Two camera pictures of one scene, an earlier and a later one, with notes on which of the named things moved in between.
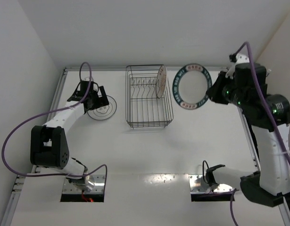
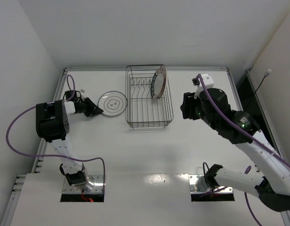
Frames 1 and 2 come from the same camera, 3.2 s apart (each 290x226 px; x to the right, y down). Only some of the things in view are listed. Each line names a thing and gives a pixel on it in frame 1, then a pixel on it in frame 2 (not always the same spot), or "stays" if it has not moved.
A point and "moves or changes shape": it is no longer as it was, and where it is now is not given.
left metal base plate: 97,182 stays
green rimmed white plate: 190,85 to 157,82
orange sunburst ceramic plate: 161,81 stays
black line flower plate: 104,112 moves or changes shape
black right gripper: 214,90 to 187,106
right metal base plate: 198,185 stays
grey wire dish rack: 144,108 stays
